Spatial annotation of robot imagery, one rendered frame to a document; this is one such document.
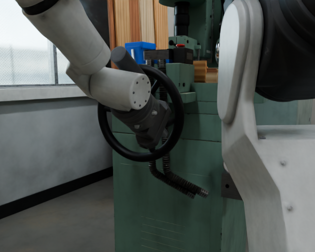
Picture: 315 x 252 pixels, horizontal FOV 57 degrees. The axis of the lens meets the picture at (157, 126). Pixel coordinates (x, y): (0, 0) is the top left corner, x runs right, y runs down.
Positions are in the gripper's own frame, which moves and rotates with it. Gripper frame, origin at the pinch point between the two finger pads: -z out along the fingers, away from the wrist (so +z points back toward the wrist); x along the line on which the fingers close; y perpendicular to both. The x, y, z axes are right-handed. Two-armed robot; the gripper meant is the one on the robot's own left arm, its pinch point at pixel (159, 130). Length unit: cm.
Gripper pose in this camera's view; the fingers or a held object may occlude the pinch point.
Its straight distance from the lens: 74.8
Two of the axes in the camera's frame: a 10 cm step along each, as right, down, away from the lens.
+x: 3.9, -9.0, 2.2
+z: -3.8, -3.7, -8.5
